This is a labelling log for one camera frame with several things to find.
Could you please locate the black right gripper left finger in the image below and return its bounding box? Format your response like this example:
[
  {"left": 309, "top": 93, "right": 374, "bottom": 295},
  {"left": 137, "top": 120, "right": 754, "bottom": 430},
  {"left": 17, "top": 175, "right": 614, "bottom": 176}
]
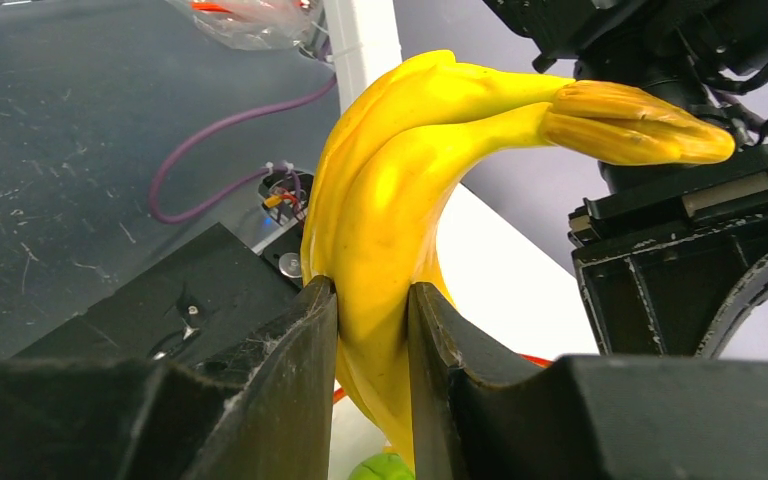
[{"left": 0, "top": 276, "right": 337, "bottom": 479}]

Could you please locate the yellow banana toy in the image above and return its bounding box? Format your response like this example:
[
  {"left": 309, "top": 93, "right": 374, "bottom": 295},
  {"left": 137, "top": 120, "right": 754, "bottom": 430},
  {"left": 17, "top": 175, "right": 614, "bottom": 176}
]
[{"left": 300, "top": 50, "right": 735, "bottom": 465}]

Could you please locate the green lime toy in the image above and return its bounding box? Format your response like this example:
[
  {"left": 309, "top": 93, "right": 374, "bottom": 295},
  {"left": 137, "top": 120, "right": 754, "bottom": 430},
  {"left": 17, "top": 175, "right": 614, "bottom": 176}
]
[{"left": 348, "top": 453, "right": 416, "bottom": 480}]

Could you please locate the clear zip top bag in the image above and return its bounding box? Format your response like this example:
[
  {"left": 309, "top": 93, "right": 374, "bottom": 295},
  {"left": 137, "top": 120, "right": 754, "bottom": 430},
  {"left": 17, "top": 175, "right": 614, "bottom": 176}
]
[{"left": 171, "top": 0, "right": 328, "bottom": 51}]

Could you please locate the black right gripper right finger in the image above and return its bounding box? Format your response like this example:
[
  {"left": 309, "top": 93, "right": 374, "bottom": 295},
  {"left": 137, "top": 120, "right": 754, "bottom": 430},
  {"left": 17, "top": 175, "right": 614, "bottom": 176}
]
[{"left": 408, "top": 283, "right": 768, "bottom": 479}]

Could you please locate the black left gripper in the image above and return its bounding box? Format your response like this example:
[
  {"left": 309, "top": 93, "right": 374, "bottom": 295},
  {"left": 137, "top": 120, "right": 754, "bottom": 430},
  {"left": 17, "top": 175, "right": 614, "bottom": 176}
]
[{"left": 569, "top": 145, "right": 768, "bottom": 358}]

